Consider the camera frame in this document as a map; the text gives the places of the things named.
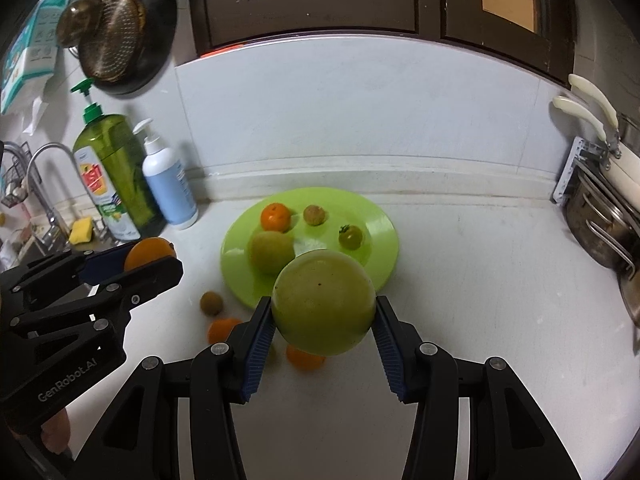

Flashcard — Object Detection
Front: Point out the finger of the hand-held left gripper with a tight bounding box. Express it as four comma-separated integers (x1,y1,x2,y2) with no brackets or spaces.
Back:
0,244,136,311
7,255,185,361

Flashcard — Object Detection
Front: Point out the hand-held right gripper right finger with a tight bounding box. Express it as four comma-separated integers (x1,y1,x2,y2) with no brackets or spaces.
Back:
374,295,583,480

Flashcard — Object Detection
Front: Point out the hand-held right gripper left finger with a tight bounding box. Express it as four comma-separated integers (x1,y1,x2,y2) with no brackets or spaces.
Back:
70,296,277,480

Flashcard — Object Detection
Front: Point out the small orange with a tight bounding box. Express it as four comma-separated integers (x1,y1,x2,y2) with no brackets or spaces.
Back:
207,317,246,345
124,238,177,271
286,344,327,372

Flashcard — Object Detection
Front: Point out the green apple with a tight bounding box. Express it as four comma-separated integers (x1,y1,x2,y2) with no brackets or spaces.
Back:
271,250,377,357
249,230,297,275

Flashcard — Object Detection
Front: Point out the green plate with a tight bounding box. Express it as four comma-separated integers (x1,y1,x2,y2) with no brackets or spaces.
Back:
220,187,401,309

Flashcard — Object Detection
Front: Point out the large orange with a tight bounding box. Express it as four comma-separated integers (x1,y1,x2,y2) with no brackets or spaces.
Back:
260,202,293,233

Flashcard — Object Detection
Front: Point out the person's left hand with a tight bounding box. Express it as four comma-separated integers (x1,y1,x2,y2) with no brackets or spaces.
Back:
39,407,71,456

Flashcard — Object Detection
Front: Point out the yellow sponge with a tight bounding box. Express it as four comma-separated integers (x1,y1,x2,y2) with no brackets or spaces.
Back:
69,217,95,245

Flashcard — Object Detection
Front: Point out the large steel faucet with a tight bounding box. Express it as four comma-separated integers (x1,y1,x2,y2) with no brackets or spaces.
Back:
27,142,76,248

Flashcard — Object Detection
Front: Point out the green dish soap bottle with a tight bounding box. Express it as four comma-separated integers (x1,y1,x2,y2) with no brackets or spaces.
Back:
70,80,166,242

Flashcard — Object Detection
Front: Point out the white pump bottle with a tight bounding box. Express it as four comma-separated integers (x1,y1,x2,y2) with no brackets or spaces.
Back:
132,118,199,231

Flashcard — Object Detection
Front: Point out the paper towel pack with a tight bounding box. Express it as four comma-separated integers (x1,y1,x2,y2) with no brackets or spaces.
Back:
0,0,68,116

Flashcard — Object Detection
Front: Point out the golden mesh strainer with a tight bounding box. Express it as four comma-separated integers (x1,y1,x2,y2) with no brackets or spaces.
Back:
79,0,147,81

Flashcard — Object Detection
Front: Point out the black frying pan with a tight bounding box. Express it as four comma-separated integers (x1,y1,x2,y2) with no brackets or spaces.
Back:
75,0,178,96

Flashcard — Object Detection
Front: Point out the brass ladle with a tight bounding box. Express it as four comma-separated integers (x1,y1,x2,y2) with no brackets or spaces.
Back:
56,0,103,47

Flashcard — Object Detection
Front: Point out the large steel pot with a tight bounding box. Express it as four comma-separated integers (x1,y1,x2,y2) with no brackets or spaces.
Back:
565,165,640,273

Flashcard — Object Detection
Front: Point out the dark wooden cabinet door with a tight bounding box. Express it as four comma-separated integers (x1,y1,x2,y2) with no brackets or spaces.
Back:
187,0,441,58
440,0,576,86

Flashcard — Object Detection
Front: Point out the black wire basket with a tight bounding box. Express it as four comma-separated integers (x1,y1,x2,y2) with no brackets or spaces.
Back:
0,152,28,208

